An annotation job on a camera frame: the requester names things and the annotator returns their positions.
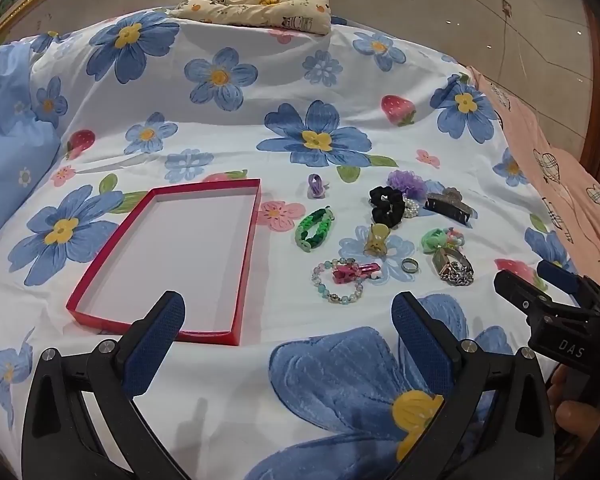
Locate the small purple hair tie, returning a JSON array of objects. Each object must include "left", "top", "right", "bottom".
[{"left": 306, "top": 173, "right": 329, "bottom": 199}]

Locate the red shallow box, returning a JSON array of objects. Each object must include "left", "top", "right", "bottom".
[{"left": 66, "top": 178, "right": 263, "bottom": 347}]

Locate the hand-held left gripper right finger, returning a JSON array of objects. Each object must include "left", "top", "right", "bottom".
[{"left": 390, "top": 292, "right": 557, "bottom": 480}]

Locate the blue pillow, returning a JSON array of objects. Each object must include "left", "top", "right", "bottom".
[{"left": 0, "top": 40, "right": 64, "bottom": 263}]

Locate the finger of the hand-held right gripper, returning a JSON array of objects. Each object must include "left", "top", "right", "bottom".
[
  {"left": 493, "top": 269, "right": 553, "bottom": 313},
  {"left": 536, "top": 259, "right": 590, "bottom": 296}
]

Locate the pastel glass bead bracelet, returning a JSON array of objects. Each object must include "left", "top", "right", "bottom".
[{"left": 310, "top": 258, "right": 364, "bottom": 305}]

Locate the pink patterned blanket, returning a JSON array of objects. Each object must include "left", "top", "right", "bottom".
[{"left": 467, "top": 65, "right": 600, "bottom": 288}]

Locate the blue floral blanket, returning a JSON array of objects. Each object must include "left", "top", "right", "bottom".
[{"left": 0, "top": 7, "right": 583, "bottom": 480}]

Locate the person's right hand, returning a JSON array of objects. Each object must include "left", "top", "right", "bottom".
[{"left": 549, "top": 362, "right": 600, "bottom": 461}]

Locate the dark claw clip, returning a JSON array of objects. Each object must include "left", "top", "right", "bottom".
[{"left": 424, "top": 187, "right": 473, "bottom": 223}]

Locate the yellow translucent claw clip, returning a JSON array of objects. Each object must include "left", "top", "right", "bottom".
[{"left": 363, "top": 223, "right": 391, "bottom": 257}]

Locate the green hair tie with beads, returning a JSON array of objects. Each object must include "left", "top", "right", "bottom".
[{"left": 420, "top": 227, "right": 466, "bottom": 252}]

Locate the silver chain bracelet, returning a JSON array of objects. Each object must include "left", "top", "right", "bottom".
[{"left": 432, "top": 248, "right": 475, "bottom": 287}]

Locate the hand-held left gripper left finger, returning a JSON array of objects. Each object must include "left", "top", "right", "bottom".
[{"left": 21, "top": 290, "right": 186, "bottom": 480}]

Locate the panda print pillow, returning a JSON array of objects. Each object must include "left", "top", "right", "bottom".
[{"left": 170, "top": 0, "right": 332, "bottom": 36}]

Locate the pink hair clip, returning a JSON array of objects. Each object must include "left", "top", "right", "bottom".
[{"left": 332, "top": 262, "right": 383, "bottom": 284}]

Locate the black scrunchie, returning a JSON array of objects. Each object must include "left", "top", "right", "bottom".
[{"left": 368, "top": 186, "right": 406, "bottom": 226}]

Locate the purple mesh scrunchie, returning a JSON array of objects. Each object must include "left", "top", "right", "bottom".
[{"left": 386, "top": 170, "right": 428, "bottom": 200}]

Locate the green braided bracelet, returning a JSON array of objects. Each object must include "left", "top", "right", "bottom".
[{"left": 294, "top": 208, "right": 337, "bottom": 251}]

